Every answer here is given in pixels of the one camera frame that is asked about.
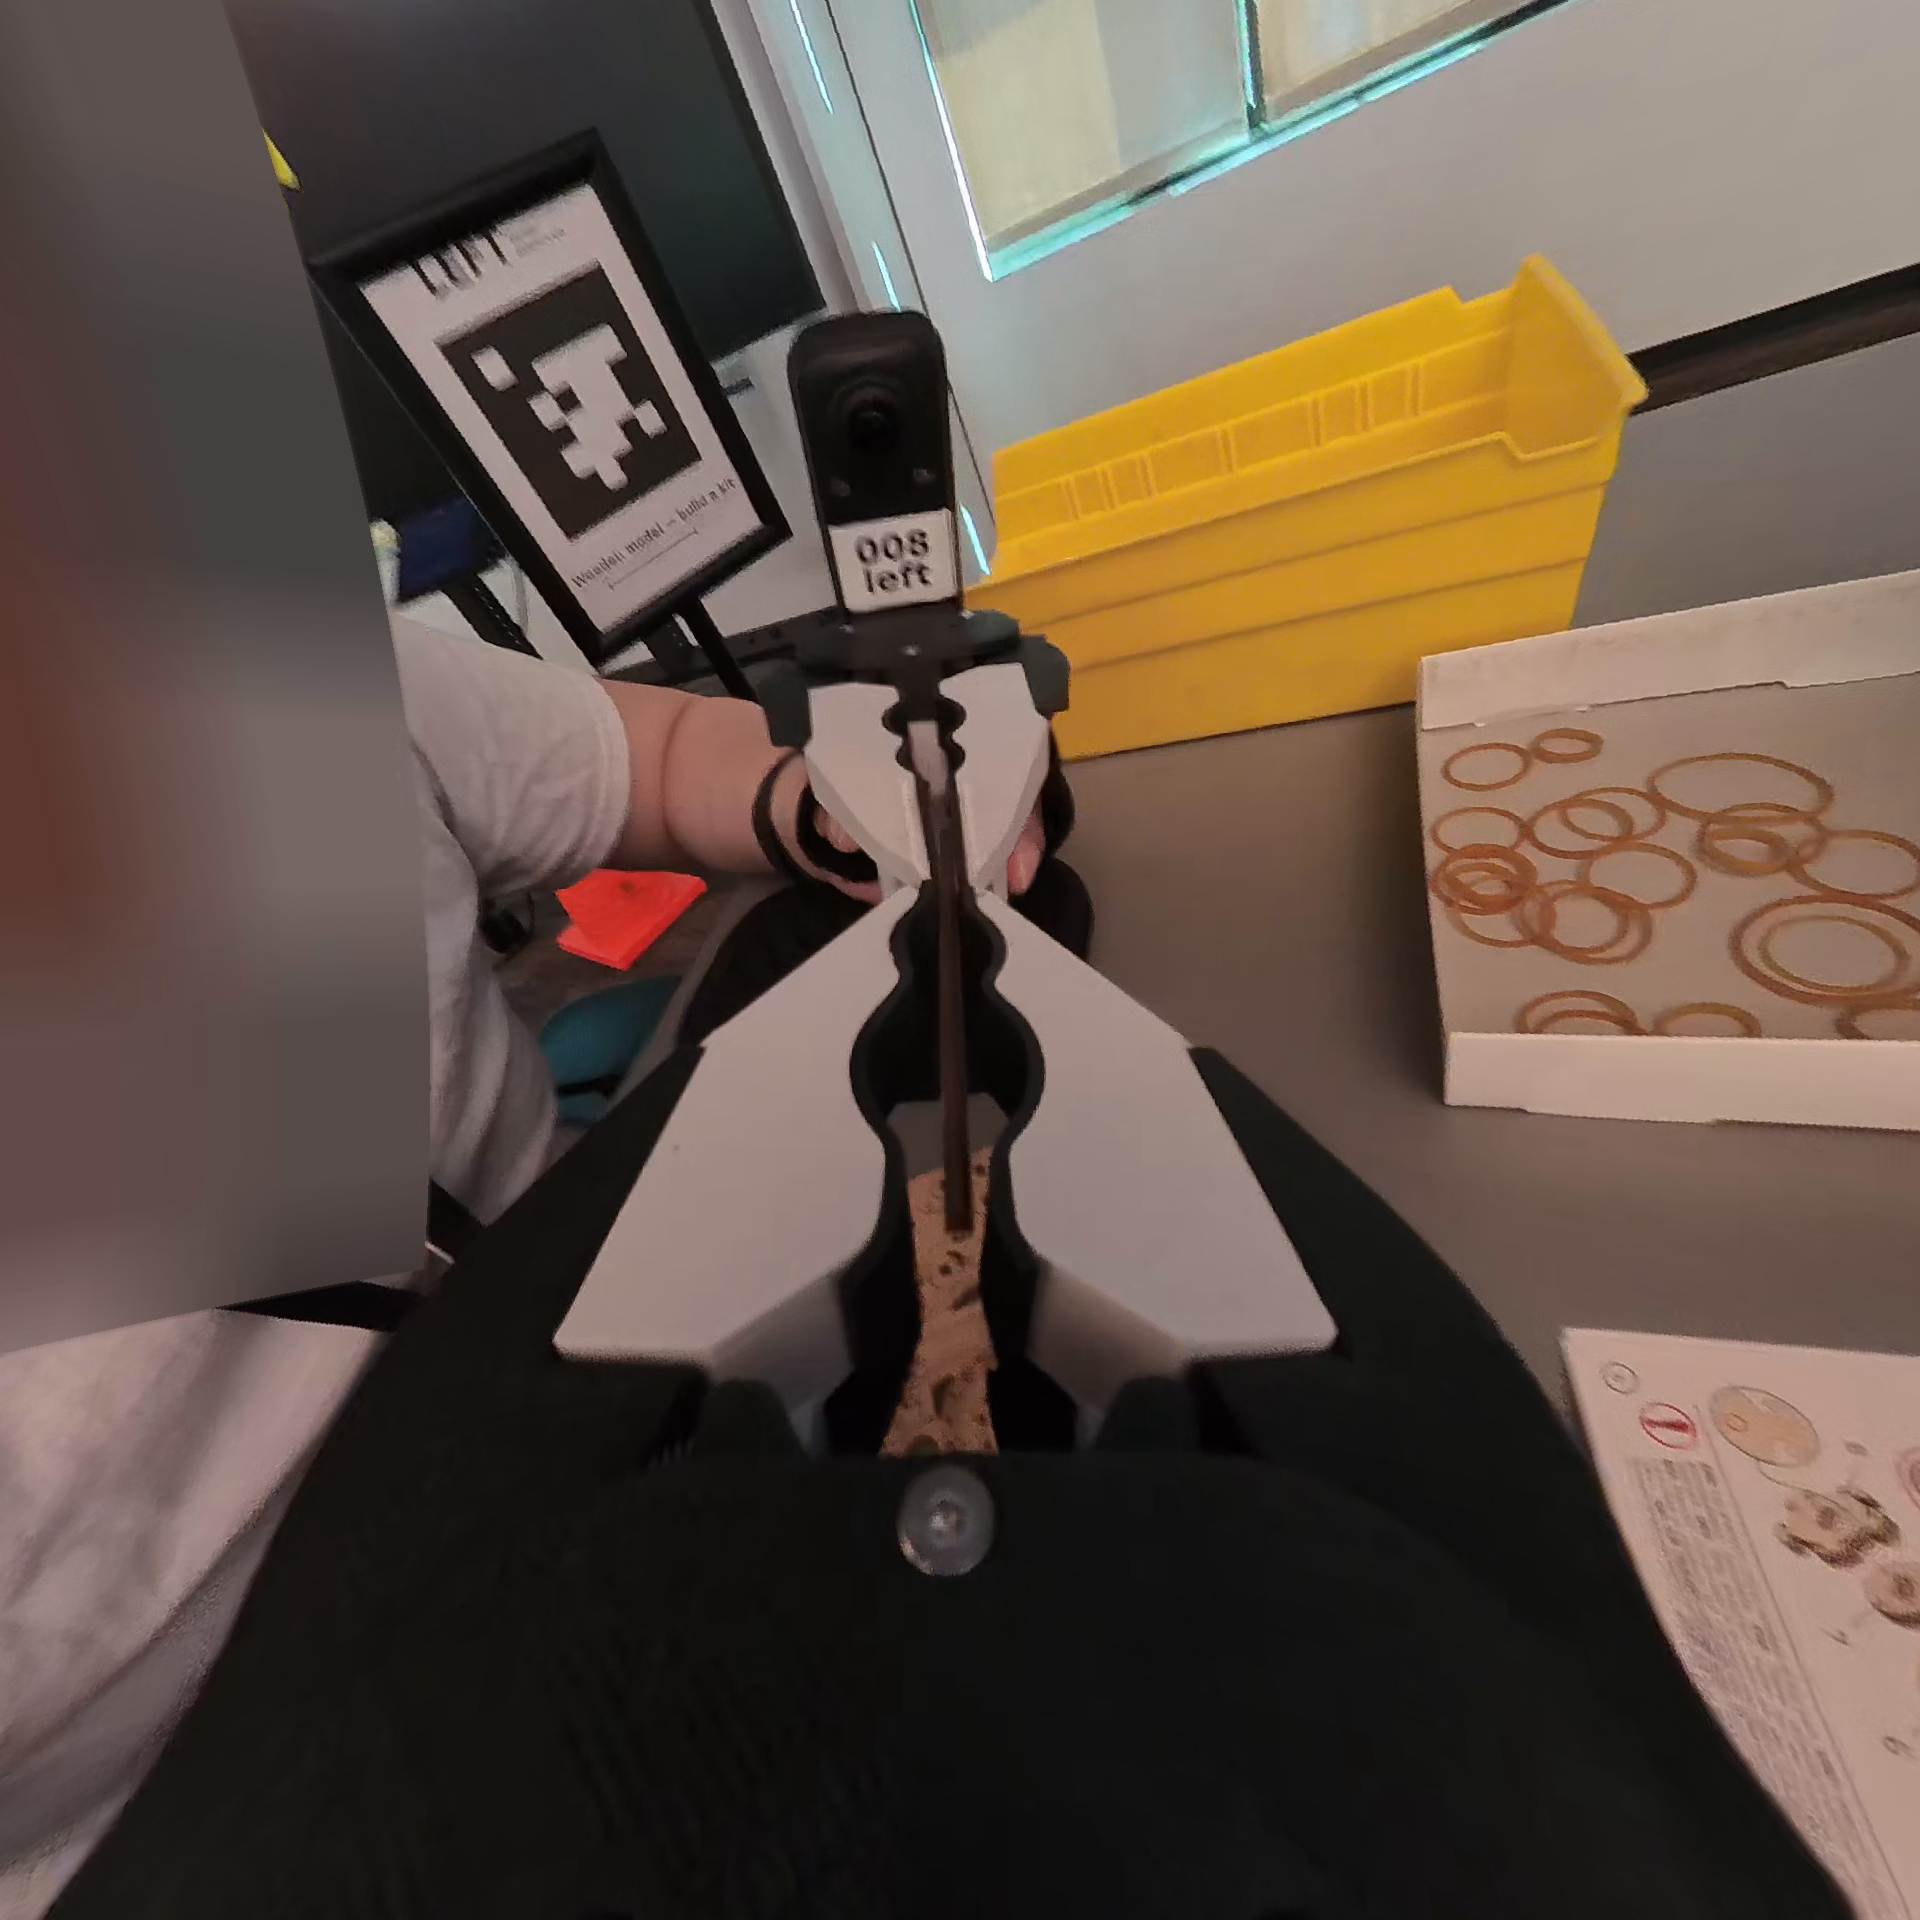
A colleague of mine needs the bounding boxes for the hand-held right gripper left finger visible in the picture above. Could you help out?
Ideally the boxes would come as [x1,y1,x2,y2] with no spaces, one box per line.
[552,884,941,1454]

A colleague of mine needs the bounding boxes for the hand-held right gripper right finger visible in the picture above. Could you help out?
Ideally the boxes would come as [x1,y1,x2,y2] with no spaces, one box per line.
[975,884,1341,1454]

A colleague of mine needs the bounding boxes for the orange plastic piece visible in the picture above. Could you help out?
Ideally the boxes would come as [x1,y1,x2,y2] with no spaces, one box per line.
[554,869,710,972]

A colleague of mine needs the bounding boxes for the printed instruction leaflet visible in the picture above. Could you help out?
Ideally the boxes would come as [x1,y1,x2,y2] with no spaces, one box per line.
[1560,1326,1920,1920]

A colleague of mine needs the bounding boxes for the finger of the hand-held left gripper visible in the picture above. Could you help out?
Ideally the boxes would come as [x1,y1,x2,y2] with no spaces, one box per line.
[805,682,929,889]
[936,665,1048,889]

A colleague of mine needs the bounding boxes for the pile of rubber bands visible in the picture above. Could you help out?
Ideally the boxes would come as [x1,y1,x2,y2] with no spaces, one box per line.
[1433,726,1920,1043]

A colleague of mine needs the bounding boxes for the yellow plastic bin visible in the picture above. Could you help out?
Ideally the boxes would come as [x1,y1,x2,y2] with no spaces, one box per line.
[967,251,1651,761]

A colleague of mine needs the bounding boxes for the laser-cut wooden parts sheet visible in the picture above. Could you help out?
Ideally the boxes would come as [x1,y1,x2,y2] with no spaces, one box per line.
[877,715,1005,1458]

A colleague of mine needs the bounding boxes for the white cardboard box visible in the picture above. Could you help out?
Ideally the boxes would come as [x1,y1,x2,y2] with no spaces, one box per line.
[1415,570,1920,1134]

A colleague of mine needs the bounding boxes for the black framed marker sign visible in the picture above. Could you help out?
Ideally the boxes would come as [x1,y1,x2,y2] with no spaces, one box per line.
[306,126,798,670]

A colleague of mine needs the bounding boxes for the black quilted cushion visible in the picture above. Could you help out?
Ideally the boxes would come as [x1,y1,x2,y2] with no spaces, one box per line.
[682,861,1098,1090]

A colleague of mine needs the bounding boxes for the window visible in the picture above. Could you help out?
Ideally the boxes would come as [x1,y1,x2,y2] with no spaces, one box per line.
[912,0,1510,283]

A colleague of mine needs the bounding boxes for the person's left hand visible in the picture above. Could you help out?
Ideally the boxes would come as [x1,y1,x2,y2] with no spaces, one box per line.
[811,809,1056,907]

